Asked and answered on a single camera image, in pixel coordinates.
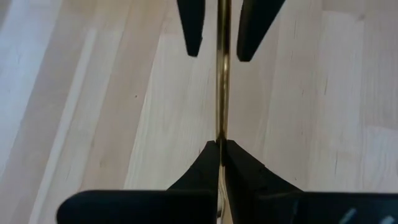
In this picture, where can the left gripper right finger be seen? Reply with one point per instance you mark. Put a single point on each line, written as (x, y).
(280, 208)

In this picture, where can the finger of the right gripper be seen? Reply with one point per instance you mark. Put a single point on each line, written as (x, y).
(255, 25)
(192, 25)

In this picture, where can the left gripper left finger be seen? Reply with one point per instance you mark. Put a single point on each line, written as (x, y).
(171, 208)

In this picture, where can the gold fork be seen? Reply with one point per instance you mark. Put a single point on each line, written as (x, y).
(223, 77)

